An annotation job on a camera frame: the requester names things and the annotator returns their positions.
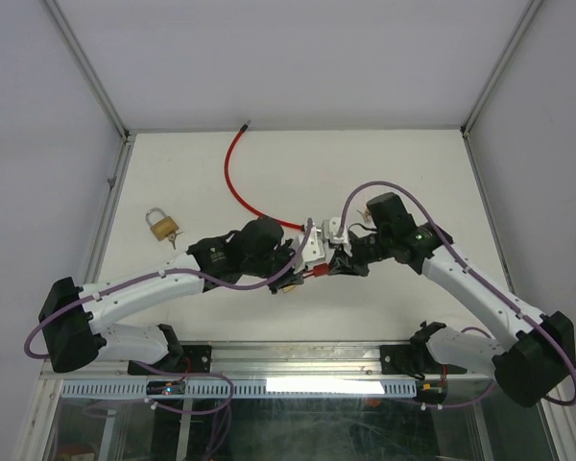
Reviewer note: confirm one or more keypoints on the thick red cable lock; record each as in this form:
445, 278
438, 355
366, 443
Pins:
260, 179

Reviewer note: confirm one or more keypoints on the closed brass padlock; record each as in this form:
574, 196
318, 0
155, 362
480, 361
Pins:
162, 226

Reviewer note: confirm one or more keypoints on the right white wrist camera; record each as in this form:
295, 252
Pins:
335, 236

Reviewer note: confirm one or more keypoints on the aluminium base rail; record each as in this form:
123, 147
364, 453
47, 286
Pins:
252, 359

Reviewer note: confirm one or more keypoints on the red thin-cable padlock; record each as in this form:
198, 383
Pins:
317, 271

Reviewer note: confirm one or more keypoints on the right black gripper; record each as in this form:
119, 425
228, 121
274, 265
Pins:
344, 264

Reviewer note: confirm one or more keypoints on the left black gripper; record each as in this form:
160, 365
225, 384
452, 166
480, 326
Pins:
290, 279

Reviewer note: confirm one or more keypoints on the white slotted cable duct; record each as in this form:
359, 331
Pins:
266, 388

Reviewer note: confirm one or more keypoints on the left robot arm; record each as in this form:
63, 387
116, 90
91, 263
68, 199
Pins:
80, 324

